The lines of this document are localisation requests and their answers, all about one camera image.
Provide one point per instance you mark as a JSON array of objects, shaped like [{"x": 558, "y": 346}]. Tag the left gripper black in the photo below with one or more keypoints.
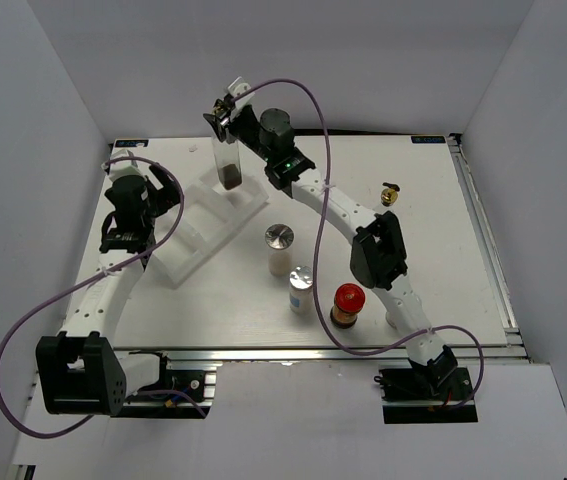
[{"x": 167, "y": 196}]

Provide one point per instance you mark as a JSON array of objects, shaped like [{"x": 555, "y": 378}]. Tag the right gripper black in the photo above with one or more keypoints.
[{"x": 217, "y": 125}]

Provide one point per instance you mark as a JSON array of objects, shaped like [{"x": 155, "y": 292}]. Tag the glass bottle dark sauce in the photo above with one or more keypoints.
[{"x": 227, "y": 161}]

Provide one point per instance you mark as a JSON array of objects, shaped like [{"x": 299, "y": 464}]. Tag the glass bottle clear liquid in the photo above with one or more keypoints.
[{"x": 389, "y": 194}]

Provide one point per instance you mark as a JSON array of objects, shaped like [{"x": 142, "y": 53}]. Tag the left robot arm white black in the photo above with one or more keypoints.
[{"x": 78, "y": 369}]

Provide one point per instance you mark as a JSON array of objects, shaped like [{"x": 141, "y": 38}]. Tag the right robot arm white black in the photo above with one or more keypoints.
[{"x": 378, "y": 258}]

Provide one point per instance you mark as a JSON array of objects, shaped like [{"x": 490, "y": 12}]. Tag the white compartment tray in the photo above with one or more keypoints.
[{"x": 211, "y": 218}]

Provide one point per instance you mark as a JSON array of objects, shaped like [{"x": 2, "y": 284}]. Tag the left corner logo sticker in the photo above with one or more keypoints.
[{"x": 131, "y": 143}]

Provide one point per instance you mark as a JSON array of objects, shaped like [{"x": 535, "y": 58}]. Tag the corner logo sticker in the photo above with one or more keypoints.
[
  {"x": 427, "y": 139},
  {"x": 131, "y": 143}
]

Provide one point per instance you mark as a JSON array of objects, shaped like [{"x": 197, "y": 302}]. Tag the shaker jar metal lid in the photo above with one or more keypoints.
[{"x": 279, "y": 239}]

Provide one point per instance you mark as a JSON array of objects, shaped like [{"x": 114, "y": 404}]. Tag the blue label shaker jar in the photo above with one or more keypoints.
[{"x": 301, "y": 285}]

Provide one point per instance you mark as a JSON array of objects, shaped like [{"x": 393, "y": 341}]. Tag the right corner logo sticker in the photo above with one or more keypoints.
[{"x": 427, "y": 139}]

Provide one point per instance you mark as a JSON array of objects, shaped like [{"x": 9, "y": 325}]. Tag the red lid sauce jar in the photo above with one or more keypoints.
[{"x": 349, "y": 300}]

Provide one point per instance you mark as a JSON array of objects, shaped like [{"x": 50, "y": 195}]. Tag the white lid small jar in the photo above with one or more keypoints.
[{"x": 390, "y": 320}]

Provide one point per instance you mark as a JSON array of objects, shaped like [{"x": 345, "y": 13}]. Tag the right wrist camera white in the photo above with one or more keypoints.
[{"x": 237, "y": 96}]

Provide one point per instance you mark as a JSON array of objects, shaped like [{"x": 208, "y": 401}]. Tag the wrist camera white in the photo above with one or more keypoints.
[
  {"x": 117, "y": 168},
  {"x": 237, "y": 96}
]

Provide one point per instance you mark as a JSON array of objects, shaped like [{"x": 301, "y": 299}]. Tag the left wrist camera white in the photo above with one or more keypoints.
[{"x": 117, "y": 168}]

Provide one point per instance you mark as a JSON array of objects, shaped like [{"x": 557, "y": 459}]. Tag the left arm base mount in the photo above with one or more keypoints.
[{"x": 158, "y": 388}]

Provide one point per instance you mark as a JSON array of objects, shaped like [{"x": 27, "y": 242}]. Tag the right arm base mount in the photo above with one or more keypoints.
[{"x": 408, "y": 399}]

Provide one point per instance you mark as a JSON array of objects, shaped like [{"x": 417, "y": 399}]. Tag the aluminium table frame rail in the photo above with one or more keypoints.
[{"x": 514, "y": 348}]

